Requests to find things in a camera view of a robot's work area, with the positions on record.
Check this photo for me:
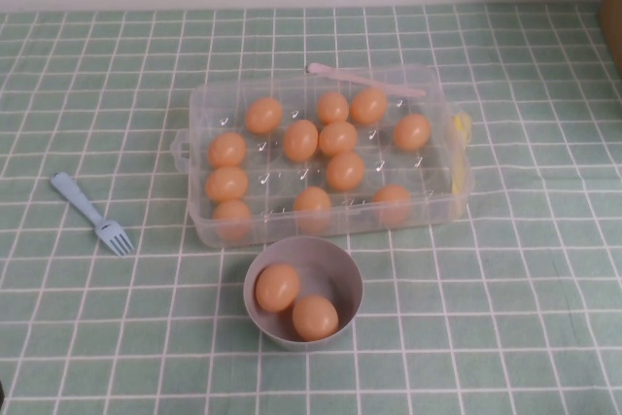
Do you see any pink plastic spoon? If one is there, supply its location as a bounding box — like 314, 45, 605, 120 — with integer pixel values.
304, 62, 428, 97

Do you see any green checked tablecloth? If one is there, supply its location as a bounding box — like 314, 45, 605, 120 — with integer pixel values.
0, 1, 622, 415

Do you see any light blue plastic fork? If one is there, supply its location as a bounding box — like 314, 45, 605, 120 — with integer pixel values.
50, 170, 137, 258

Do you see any yellow plastic knife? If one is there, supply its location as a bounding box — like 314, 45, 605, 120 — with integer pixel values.
450, 111, 475, 220

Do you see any grey round bowl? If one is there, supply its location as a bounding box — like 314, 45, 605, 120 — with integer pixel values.
243, 235, 364, 353

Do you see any clear plastic egg box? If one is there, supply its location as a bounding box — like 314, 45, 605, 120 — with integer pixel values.
169, 64, 476, 249

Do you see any orange plastic egg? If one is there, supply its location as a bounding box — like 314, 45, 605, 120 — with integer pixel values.
283, 119, 320, 162
293, 186, 332, 236
318, 121, 360, 156
244, 96, 285, 135
212, 198, 253, 242
372, 184, 413, 229
207, 131, 248, 168
204, 165, 250, 203
316, 90, 351, 125
350, 87, 389, 125
393, 113, 432, 152
292, 294, 340, 342
255, 262, 301, 314
326, 151, 366, 192

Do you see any brown cardboard box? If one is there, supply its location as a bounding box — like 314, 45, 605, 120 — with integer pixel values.
598, 0, 622, 59

